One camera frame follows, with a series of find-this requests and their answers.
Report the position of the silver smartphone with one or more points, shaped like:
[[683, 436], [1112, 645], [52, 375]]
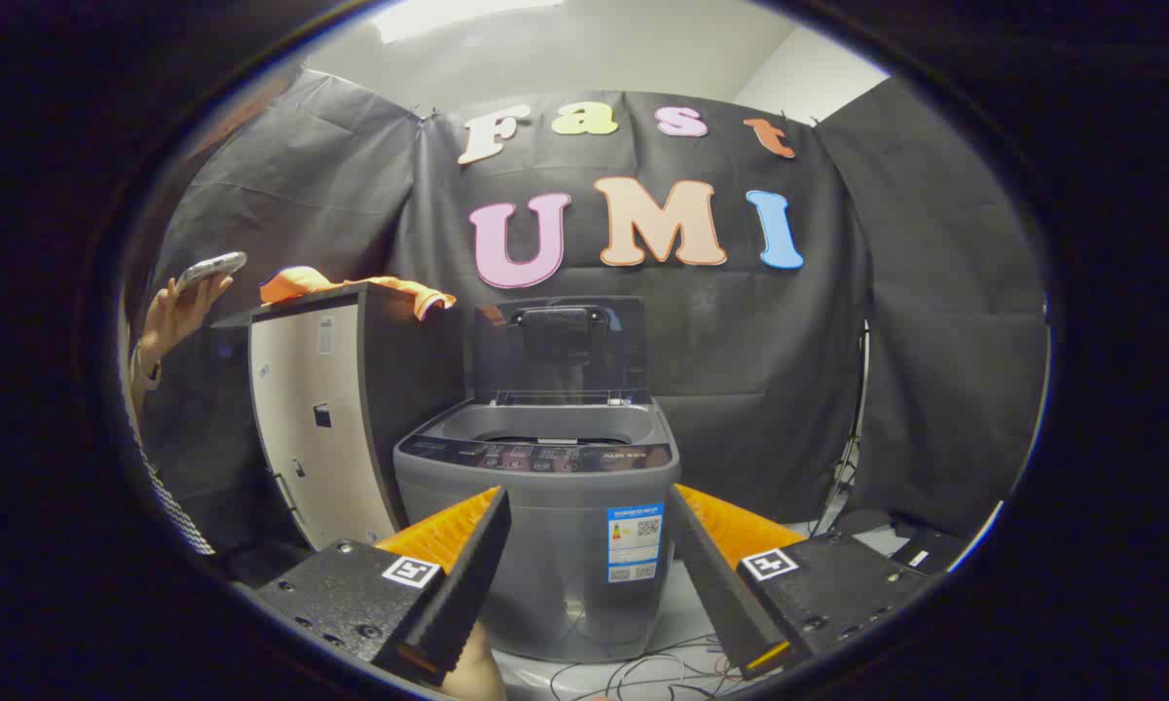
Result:
[[209, 268]]

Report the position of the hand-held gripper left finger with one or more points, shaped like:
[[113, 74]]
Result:
[[467, 574]]

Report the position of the metal backdrop stand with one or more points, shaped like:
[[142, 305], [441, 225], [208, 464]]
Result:
[[852, 438]]

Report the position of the grey washing machine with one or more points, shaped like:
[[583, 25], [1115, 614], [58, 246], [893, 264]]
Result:
[[555, 545]]

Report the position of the orange sports shirt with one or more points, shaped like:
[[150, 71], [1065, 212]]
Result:
[[297, 282]]

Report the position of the person's checked clothing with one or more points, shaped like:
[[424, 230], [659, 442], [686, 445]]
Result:
[[180, 511]]

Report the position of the dark cabinet with cream door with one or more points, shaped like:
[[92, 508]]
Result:
[[321, 419]]

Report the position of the black backdrop cloth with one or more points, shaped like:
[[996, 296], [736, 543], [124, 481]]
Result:
[[740, 341]]

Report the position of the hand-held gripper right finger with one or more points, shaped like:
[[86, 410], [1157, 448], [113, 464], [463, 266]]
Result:
[[715, 584]]

